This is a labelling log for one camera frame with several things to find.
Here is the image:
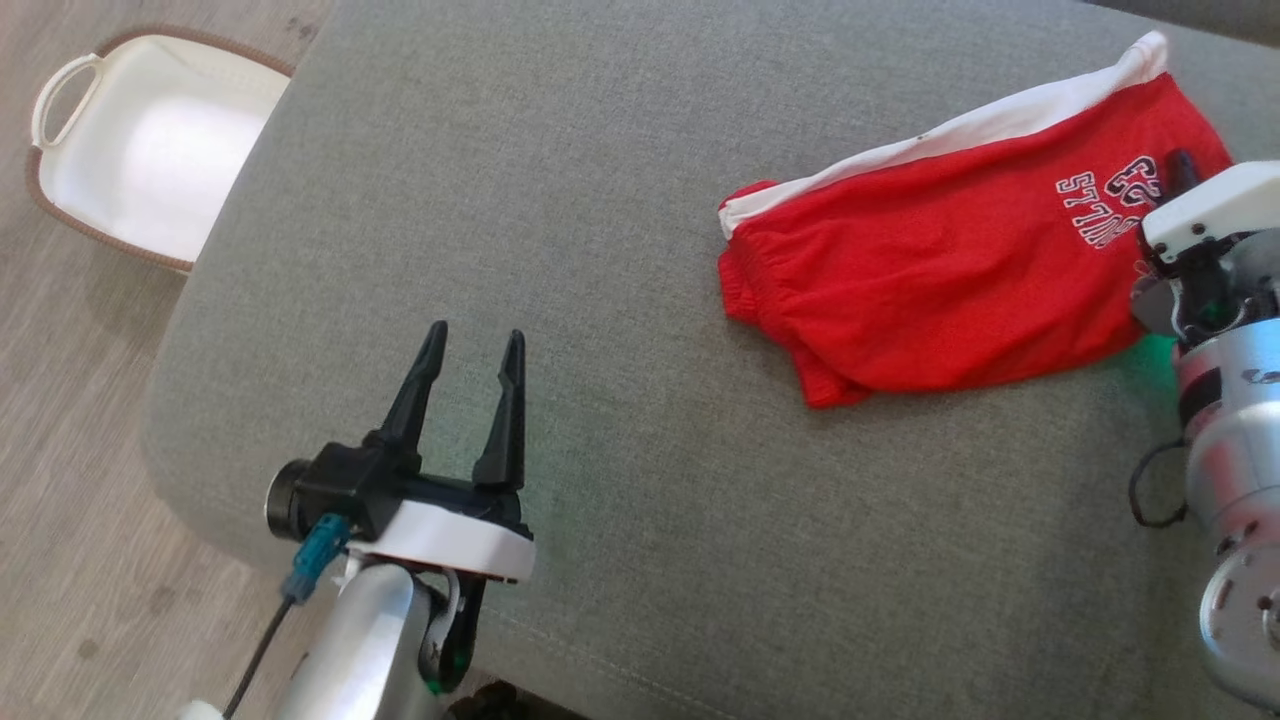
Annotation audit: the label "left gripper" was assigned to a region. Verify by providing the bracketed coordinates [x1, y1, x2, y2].
[348, 320, 536, 586]

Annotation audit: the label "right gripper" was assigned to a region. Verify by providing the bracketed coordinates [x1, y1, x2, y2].
[1139, 149, 1280, 265]

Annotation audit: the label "red shorts with white stripe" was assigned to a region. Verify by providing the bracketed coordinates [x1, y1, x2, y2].
[716, 29, 1234, 410]

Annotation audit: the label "grey sofa seat cushion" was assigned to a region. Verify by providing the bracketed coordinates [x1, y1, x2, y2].
[142, 0, 1280, 720]

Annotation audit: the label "white laundry basket brown rim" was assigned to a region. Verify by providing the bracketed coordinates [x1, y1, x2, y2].
[25, 24, 297, 274]

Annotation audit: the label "left camera cable teal plug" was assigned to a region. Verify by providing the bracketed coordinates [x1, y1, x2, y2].
[220, 514, 352, 720]

